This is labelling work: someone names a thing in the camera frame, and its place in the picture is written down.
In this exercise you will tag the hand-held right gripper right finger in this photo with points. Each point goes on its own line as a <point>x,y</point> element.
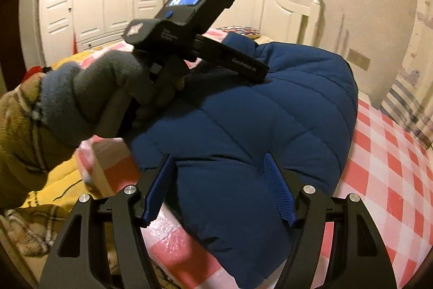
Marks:
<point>277,187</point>

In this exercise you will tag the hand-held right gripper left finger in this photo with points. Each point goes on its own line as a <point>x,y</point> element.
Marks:
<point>157,187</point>

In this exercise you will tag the navy blue puffer jacket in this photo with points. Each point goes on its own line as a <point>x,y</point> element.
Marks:
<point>236,126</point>

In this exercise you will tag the person's left hand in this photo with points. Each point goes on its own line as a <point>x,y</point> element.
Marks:
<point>94,89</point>

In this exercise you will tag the round patterned cushion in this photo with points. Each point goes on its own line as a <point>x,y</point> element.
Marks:
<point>242,31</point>

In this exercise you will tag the cream wooden headboard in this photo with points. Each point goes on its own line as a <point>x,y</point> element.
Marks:
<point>280,14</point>

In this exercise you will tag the yellow blanket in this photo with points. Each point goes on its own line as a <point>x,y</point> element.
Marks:
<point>54,180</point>

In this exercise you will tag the pink checked bed sheet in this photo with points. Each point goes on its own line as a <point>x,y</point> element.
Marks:
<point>382,174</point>

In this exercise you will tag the brown plaid cloth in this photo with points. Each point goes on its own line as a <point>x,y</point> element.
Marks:
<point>27,231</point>

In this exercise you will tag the striped printed curtain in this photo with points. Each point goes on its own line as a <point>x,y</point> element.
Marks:
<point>406,99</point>

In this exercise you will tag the small red object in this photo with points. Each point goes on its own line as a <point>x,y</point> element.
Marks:
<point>33,71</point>

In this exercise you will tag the beige wall socket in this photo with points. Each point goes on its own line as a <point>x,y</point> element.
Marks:
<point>358,59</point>

